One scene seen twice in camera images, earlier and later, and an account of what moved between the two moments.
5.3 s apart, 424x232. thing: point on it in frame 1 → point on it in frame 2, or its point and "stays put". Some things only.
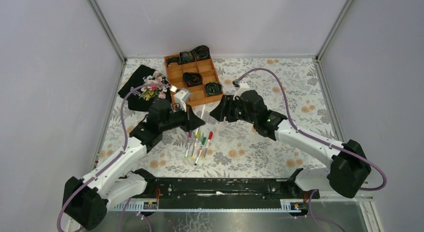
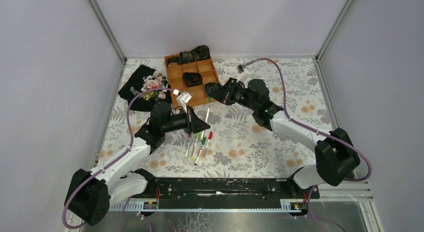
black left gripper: (187, 119) stays put
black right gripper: (227, 108) → (230, 93)
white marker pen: (197, 157) stays put
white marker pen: (194, 147) stays put
